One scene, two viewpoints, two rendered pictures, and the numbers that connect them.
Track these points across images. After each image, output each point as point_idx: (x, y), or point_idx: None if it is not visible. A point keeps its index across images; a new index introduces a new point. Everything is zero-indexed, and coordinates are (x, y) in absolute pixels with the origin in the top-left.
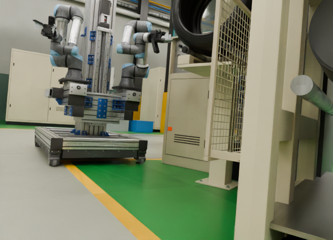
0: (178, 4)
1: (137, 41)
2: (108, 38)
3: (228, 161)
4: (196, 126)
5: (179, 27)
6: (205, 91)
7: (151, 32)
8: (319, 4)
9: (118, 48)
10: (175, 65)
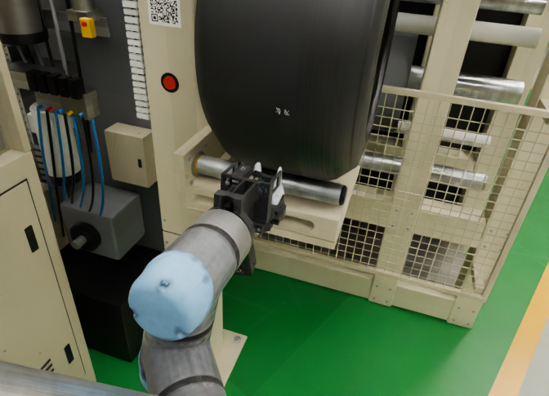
0: (376, 64)
1: (213, 314)
2: None
3: None
4: (30, 349)
5: (359, 145)
6: (15, 238)
7: (243, 209)
8: (410, 56)
9: None
10: None
